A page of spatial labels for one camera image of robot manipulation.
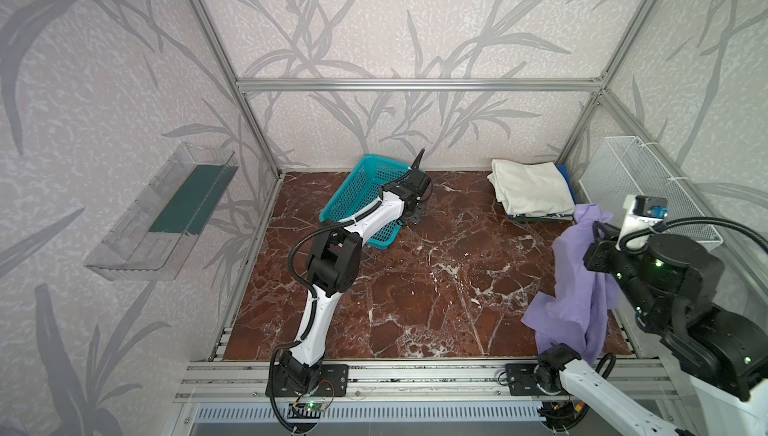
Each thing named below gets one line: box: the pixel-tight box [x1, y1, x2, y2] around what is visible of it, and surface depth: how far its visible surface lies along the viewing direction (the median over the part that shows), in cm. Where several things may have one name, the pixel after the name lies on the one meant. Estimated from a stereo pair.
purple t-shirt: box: [520, 204, 620, 366], surface depth 62 cm
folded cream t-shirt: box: [487, 159, 575, 216], surface depth 104 cm
